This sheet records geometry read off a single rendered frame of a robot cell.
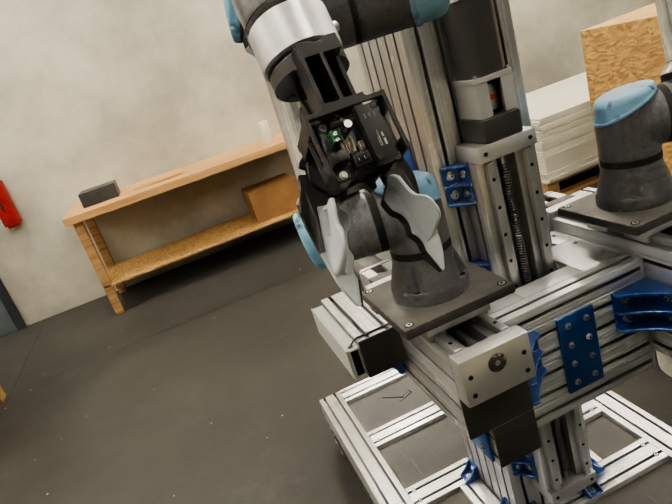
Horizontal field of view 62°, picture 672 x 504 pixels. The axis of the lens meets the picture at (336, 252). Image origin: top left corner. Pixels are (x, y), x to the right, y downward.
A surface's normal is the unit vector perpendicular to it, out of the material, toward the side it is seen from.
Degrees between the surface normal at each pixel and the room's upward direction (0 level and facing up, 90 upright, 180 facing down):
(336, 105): 63
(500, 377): 90
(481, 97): 90
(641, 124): 90
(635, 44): 90
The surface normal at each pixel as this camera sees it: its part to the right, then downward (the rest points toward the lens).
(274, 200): 0.31, 0.24
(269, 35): -0.52, 0.11
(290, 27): -0.06, -0.11
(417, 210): -0.76, 0.57
